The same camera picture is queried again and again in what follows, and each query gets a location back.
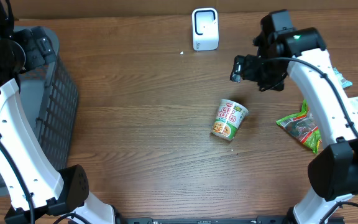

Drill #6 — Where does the instant noodle cup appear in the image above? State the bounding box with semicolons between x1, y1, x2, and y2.
211;99;249;141

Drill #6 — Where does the green snack bag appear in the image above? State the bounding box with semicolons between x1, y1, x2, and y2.
276;100;322;154

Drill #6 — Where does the teal snack packet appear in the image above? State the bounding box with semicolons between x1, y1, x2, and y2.
333;68;353;89

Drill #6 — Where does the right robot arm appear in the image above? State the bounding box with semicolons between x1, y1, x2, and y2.
230;10;358;223

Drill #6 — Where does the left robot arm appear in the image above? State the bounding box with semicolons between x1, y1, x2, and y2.
0;1;119;223

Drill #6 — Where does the white barcode scanner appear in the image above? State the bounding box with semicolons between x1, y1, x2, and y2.
191;7;219;51

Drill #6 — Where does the grey plastic shopping basket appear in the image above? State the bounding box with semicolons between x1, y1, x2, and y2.
0;26;80;197

